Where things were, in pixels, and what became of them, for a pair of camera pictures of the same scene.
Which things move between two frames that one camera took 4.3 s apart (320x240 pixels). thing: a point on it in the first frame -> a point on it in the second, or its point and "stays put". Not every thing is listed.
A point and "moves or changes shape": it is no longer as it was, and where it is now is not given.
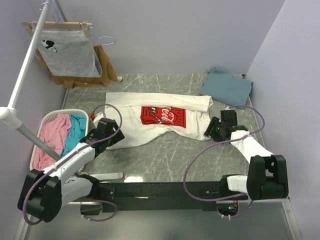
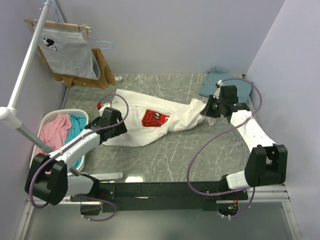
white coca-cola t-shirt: (138, 115) moves or changes shape
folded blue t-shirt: (226, 87) stays put
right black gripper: (213, 123) -> (207, 111)
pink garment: (55, 132) stays put
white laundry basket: (79, 112) stays put
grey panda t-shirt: (68, 53) stays put
